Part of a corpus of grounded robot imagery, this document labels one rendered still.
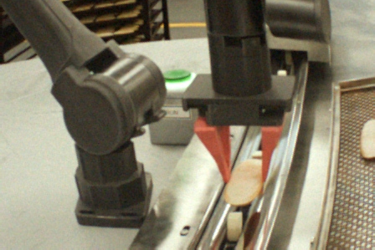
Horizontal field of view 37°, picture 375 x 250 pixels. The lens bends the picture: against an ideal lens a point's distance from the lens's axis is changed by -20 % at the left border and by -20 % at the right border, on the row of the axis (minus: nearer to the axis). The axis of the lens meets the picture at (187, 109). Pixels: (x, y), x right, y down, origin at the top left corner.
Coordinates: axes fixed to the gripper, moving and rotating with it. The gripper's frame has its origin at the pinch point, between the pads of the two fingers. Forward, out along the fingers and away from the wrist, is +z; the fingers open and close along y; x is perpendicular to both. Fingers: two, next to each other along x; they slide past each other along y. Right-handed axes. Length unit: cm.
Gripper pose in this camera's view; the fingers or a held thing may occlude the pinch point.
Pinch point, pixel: (246, 173)
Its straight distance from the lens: 65.9
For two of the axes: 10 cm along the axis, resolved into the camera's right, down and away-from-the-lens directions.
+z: 0.8, 9.3, 3.7
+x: 2.4, -3.8, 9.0
